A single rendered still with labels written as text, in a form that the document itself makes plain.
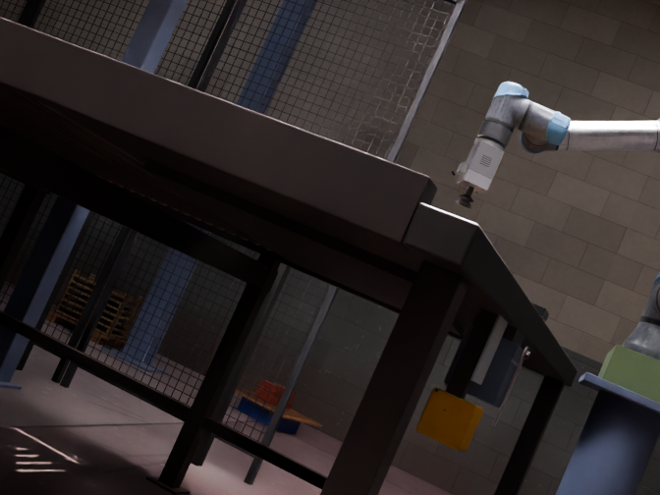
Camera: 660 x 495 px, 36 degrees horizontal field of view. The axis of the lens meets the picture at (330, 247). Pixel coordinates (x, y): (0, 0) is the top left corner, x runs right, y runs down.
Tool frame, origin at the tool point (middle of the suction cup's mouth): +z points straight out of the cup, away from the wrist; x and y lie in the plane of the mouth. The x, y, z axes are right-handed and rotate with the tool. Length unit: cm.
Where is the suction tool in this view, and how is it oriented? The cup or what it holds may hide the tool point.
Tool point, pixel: (464, 204)
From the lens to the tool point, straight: 244.6
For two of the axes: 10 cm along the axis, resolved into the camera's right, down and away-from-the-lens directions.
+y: 0.8, -0.4, -10.0
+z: -4.1, 9.1, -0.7
